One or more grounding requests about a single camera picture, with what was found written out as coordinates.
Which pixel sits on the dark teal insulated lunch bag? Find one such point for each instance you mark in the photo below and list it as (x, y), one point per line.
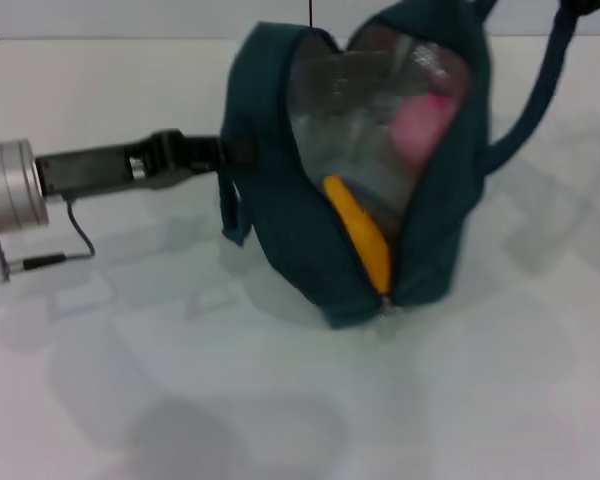
(275, 200)

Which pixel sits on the clear food container blue lid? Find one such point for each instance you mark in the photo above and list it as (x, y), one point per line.
(345, 145)

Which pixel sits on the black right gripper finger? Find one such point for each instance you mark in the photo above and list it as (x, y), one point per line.
(590, 5)

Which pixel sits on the yellow banana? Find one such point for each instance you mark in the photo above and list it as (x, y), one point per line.
(367, 235)

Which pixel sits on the pink peach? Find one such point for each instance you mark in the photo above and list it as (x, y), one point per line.
(420, 127)

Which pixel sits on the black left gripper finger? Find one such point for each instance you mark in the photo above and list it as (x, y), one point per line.
(237, 152)

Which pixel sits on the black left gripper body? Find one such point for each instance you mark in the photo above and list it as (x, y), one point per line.
(95, 167)

